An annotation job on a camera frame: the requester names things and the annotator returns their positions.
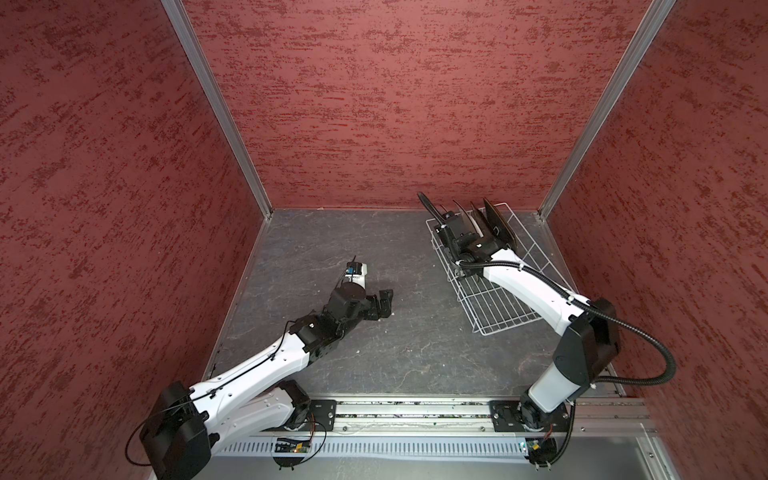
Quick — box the white square plate black rim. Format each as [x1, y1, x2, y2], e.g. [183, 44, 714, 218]
[417, 192, 457, 256]

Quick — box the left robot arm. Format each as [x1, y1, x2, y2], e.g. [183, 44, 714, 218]
[132, 281, 394, 479]

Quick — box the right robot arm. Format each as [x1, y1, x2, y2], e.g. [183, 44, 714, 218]
[427, 203, 571, 336]

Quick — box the floral square plate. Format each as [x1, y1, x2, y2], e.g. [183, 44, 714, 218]
[470, 201, 497, 237]

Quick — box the black plate yellow rim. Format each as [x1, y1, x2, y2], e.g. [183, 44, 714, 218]
[483, 198, 518, 252]

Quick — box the right corner aluminium profile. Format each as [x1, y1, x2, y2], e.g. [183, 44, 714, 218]
[538, 0, 676, 223]

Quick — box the corner aluminium profile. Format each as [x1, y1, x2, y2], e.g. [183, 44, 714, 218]
[161, 0, 274, 222]
[538, 0, 676, 223]

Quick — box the left corner aluminium profile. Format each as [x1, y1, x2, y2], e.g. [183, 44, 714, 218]
[161, 0, 274, 222]

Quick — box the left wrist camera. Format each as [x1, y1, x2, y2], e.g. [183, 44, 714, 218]
[342, 258, 367, 289]

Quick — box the white wire dish rack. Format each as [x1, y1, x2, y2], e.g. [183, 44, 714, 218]
[426, 203, 576, 336]

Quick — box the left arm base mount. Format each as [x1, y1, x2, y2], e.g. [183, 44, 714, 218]
[281, 399, 338, 432]

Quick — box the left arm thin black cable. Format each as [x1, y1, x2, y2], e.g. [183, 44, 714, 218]
[124, 320, 295, 468]

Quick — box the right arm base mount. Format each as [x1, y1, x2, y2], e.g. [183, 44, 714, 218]
[488, 400, 571, 433]

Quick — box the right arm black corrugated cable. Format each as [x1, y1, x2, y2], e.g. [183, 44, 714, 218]
[458, 259, 678, 469]

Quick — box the aluminium front rail frame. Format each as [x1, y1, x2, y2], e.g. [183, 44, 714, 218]
[210, 396, 677, 479]

